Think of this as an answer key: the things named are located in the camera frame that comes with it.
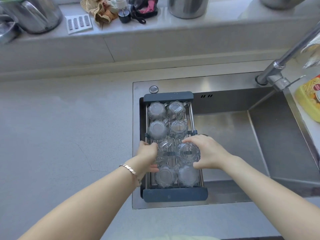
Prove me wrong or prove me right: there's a person's left hand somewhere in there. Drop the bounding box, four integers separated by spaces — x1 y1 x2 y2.
136 140 160 176

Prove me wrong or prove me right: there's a person's right hand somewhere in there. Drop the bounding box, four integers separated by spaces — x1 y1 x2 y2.
182 134 234 171

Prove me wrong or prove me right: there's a clear faceted glass cup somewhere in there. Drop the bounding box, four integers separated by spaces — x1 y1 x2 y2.
155 140 177 168
175 142 201 169

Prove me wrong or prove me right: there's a person's right forearm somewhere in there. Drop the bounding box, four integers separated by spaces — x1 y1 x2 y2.
220 155 320 240

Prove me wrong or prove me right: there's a person's left forearm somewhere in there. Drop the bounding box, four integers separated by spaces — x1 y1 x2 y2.
17 157 146 240

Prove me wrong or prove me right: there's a grey steel dish drying rack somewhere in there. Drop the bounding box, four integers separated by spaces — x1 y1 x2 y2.
139 91 209 203

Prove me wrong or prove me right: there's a group of clear glass tumblers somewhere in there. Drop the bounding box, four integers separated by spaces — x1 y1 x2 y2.
147 100 200 189

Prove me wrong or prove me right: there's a stainless steel sink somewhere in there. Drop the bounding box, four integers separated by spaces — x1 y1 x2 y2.
132 72 320 210

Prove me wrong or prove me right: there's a light green shirt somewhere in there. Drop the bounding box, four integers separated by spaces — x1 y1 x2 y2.
160 234 221 240

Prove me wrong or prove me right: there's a yellow dish soap bottle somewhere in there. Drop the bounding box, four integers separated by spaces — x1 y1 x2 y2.
294 74 320 123

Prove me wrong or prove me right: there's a chrome kitchen faucet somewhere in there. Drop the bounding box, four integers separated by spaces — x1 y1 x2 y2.
255 20 320 92

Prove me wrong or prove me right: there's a clear plastic bag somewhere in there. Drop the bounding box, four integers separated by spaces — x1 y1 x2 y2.
300 35 320 69

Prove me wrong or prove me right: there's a black and pink cloth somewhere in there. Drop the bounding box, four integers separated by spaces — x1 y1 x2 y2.
128 0 159 24

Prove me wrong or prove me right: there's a false eyelash card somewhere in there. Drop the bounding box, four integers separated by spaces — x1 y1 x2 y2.
65 14 94 35

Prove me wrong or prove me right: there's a beige crumpled cloth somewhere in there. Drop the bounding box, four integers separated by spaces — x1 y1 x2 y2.
80 0 118 27

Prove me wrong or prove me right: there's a steel bowl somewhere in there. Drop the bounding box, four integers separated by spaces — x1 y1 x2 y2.
259 0 309 10

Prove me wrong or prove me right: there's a large steel pot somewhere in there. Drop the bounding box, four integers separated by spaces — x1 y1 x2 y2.
0 0 63 35

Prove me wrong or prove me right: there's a steel pot lid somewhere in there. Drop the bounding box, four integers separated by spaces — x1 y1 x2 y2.
0 15 21 45

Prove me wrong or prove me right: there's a silver link bracelet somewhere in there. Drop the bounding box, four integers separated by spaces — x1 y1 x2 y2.
119 164 142 188

